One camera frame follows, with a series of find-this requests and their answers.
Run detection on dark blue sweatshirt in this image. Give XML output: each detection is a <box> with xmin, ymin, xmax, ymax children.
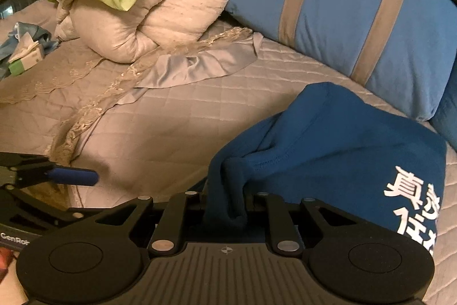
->
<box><xmin>207</xmin><ymin>82</ymin><xmax>447</xmax><ymax>251</ymax></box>

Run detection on tissue packet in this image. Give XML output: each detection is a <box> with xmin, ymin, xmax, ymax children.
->
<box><xmin>8</xmin><ymin>33</ymin><xmax>44</xmax><ymax>76</ymax></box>

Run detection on white rolled duvet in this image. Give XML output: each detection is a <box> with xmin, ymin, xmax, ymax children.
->
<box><xmin>55</xmin><ymin>0</ymin><xmax>229</xmax><ymax>63</ymax></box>

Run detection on blue striped pillow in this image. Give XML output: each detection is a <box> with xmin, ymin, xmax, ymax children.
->
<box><xmin>430</xmin><ymin>63</ymin><xmax>457</xmax><ymax>150</ymax></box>
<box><xmin>226</xmin><ymin>0</ymin><xmax>456</xmax><ymax>120</ymax></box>

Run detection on right blue striped pillow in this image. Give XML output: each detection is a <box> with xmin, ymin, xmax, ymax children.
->
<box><xmin>430</xmin><ymin>63</ymin><xmax>457</xmax><ymax>150</ymax></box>

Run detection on left blue striped pillow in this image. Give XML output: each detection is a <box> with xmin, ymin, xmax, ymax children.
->
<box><xmin>226</xmin><ymin>0</ymin><xmax>456</xmax><ymax>120</ymax></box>

